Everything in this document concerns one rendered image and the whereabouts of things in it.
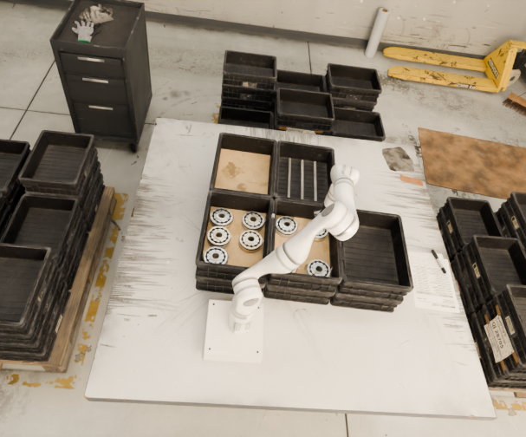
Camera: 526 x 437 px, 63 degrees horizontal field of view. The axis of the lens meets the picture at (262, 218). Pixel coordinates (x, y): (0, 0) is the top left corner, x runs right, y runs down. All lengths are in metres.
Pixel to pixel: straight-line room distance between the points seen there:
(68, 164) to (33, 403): 1.30
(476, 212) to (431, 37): 2.55
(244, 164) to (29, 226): 1.23
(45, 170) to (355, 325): 1.90
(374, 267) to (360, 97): 1.78
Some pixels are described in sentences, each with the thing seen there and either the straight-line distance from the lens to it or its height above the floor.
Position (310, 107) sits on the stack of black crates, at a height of 0.49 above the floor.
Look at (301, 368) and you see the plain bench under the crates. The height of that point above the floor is 0.70.
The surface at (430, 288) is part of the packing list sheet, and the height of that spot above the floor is 0.70.
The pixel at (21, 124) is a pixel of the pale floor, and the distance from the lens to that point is 3.89.
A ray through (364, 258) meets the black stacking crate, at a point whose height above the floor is 0.83.
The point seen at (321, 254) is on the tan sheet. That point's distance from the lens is 1.94.
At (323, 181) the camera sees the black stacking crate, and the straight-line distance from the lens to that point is 2.23.
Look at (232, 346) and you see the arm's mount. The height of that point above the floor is 0.77.
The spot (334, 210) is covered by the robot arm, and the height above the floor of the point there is 1.43.
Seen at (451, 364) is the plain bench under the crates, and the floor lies 0.70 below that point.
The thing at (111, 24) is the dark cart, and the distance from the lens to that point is 3.22.
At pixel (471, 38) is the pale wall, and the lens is 5.52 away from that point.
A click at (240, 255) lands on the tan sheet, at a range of 1.86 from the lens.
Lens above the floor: 2.39
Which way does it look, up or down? 51 degrees down
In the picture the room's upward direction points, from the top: 12 degrees clockwise
